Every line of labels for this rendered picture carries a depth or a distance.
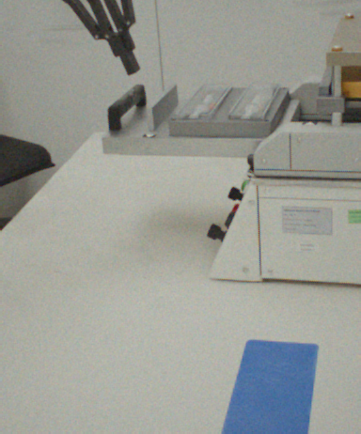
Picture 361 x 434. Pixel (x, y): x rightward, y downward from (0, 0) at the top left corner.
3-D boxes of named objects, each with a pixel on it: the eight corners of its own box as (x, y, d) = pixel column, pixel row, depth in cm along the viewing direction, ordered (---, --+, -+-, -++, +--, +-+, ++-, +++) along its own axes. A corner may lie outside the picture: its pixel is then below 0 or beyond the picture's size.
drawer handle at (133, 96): (147, 104, 140) (145, 83, 139) (119, 130, 127) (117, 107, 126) (136, 104, 141) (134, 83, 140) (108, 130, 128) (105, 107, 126)
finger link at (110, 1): (95, -30, 127) (102, -34, 127) (125, 31, 130) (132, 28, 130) (86, -27, 124) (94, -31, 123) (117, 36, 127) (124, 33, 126)
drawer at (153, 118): (300, 119, 138) (299, 77, 135) (282, 162, 118) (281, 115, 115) (144, 118, 146) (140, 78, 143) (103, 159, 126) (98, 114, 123)
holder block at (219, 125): (290, 100, 136) (289, 86, 135) (271, 137, 118) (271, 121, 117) (199, 100, 140) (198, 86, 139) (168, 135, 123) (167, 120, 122)
